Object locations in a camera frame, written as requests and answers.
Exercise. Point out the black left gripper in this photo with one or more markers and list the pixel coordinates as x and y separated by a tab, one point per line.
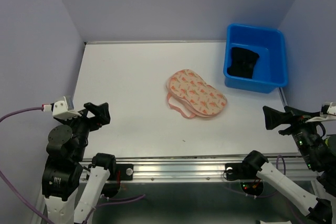
101	116

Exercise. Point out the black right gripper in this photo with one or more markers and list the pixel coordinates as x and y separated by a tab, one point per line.
273	117

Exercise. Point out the black bra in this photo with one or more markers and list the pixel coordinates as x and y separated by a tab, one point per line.
243	62

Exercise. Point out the floral mesh laundry bag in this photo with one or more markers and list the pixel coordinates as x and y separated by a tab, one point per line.
189	95

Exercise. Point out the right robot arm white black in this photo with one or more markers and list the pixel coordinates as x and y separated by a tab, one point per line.
315	208

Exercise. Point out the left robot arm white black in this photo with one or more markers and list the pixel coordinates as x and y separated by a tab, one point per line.
66	147

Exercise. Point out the blue plastic bin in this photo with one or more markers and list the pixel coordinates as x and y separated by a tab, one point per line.
270	71

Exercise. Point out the white paper sheet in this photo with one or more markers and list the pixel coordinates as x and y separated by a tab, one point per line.
273	222

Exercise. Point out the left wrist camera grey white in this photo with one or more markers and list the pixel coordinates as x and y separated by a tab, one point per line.
63	109

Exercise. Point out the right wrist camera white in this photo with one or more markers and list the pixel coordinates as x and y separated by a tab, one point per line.
327	113

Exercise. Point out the aluminium mounting rail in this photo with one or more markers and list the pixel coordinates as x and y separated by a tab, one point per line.
200	169

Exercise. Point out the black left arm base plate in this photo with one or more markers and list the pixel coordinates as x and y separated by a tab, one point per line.
122	172

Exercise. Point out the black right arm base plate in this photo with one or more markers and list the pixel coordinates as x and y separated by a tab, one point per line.
239	171

